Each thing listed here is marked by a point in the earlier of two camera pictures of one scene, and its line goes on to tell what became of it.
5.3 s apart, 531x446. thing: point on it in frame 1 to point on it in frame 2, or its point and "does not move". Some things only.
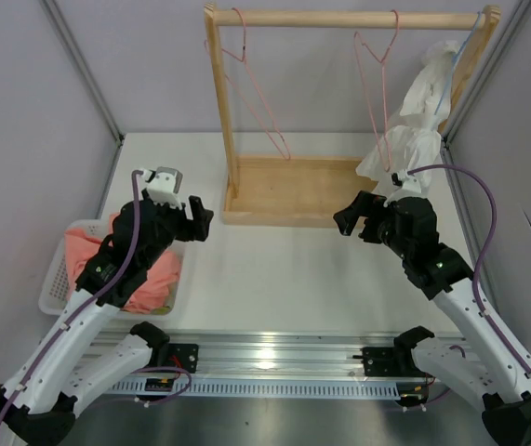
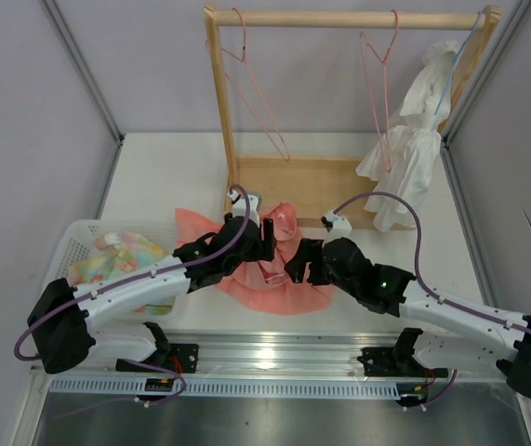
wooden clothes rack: [306, 192] does not move
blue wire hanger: [457, 57] does not move
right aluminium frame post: [486, 72] does not move
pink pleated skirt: [163, 280] to [265, 285]
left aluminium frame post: [59, 20] does not move
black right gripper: [367, 205] to [309, 251]
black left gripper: [191, 230] to [263, 248]
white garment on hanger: [412, 146] does not move
